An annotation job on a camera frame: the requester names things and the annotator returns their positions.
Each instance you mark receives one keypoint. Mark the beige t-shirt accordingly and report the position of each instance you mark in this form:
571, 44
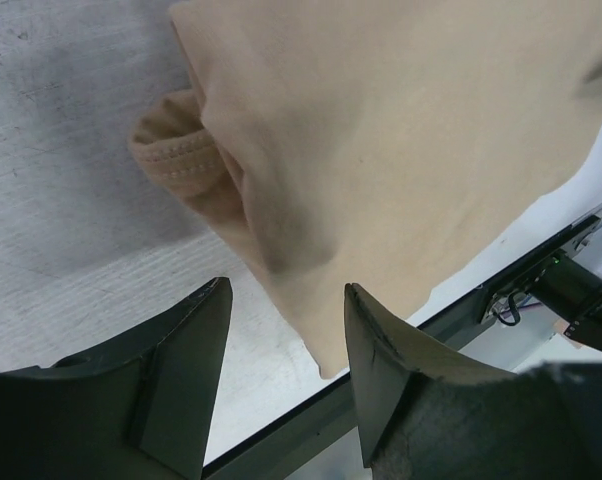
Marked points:
385, 143

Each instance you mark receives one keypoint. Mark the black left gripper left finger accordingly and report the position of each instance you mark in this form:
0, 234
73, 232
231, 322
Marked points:
137, 406

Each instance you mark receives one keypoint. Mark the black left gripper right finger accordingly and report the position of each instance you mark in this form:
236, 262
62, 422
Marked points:
426, 411

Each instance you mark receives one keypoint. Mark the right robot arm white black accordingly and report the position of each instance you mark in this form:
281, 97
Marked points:
570, 290

